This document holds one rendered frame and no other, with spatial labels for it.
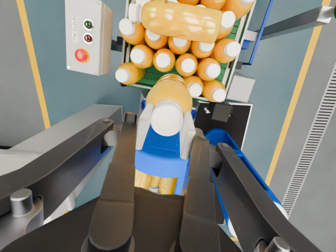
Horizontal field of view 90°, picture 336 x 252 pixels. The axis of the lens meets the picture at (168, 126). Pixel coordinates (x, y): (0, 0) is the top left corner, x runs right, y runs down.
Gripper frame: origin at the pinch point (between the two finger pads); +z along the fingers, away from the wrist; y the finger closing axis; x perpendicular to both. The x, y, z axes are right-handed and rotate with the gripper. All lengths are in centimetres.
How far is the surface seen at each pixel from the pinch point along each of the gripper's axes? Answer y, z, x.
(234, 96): 30, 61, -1
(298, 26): 35, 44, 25
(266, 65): 81, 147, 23
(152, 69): -9, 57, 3
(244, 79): 31, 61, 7
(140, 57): -10.6, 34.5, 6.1
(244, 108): 69, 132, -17
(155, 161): 0.0, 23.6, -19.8
